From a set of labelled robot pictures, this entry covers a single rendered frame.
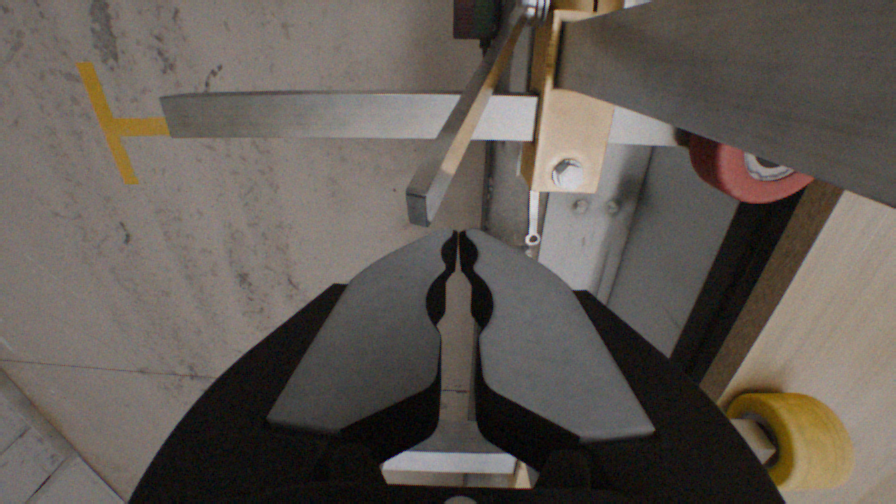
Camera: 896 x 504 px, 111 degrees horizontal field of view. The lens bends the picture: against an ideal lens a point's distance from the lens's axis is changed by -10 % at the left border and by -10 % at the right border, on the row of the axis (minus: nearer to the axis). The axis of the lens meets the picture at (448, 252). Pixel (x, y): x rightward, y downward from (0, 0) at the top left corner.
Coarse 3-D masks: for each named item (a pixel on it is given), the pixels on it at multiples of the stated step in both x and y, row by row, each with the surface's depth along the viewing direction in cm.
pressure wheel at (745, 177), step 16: (704, 144) 21; (720, 144) 20; (704, 160) 22; (720, 160) 20; (736, 160) 20; (752, 160) 20; (704, 176) 23; (720, 176) 21; (736, 176) 21; (752, 176) 21; (768, 176) 21; (784, 176) 21; (800, 176) 20; (736, 192) 21; (752, 192) 21; (768, 192) 21; (784, 192) 21
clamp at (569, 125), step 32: (576, 0) 20; (608, 0) 19; (544, 32) 22; (544, 64) 22; (544, 96) 22; (576, 96) 22; (544, 128) 23; (576, 128) 23; (608, 128) 23; (544, 160) 24; (576, 160) 24; (576, 192) 25
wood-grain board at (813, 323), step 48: (816, 192) 23; (816, 240) 23; (864, 240) 23; (768, 288) 27; (816, 288) 25; (864, 288) 25; (768, 336) 28; (816, 336) 28; (864, 336) 28; (720, 384) 32; (768, 384) 31; (816, 384) 31; (864, 384) 31; (864, 432) 35; (864, 480) 40
